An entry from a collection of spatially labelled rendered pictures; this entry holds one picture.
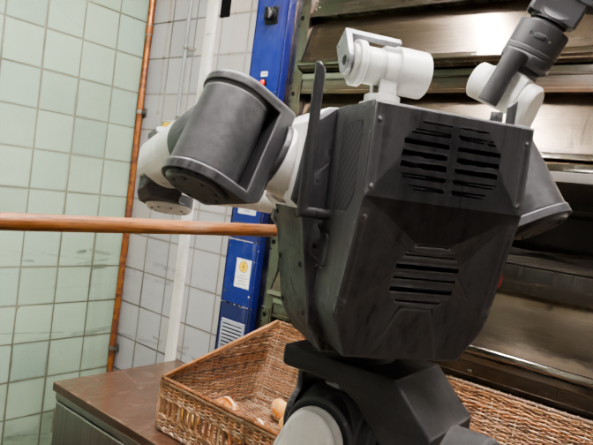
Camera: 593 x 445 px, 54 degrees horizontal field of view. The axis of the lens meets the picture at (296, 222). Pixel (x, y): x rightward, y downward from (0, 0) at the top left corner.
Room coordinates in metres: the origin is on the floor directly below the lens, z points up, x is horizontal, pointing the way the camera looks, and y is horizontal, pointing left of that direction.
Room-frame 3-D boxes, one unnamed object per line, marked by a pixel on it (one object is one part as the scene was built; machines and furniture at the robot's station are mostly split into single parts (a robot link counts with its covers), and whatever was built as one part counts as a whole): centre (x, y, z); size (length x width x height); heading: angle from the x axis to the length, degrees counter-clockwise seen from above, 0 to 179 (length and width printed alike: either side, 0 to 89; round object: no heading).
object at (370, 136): (0.78, -0.11, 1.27); 0.34 x 0.30 x 0.36; 107
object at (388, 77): (0.84, -0.10, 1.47); 0.10 x 0.07 x 0.09; 107
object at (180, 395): (1.63, -0.04, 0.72); 0.56 x 0.49 x 0.28; 50
